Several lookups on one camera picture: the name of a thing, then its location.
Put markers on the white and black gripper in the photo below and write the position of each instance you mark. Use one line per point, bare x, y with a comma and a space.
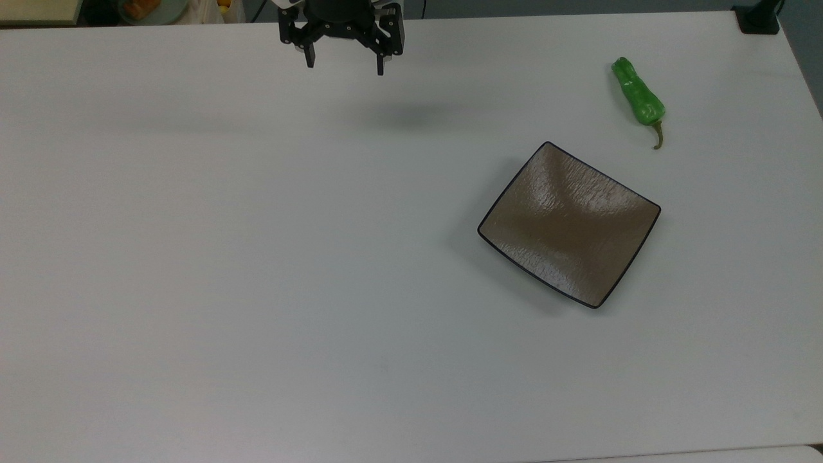
339, 18

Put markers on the green chili pepper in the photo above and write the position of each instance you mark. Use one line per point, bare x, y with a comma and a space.
637, 96

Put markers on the square brown ceramic plate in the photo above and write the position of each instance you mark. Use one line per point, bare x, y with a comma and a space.
569, 225

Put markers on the white bag with yellow item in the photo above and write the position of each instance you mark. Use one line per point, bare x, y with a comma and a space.
215, 11

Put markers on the green bowl with orange food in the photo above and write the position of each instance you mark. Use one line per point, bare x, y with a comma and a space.
151, 9

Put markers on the wooden board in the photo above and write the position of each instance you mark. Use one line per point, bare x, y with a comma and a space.
38, 10

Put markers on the black clamp mount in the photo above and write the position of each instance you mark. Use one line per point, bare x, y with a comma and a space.
757, 18

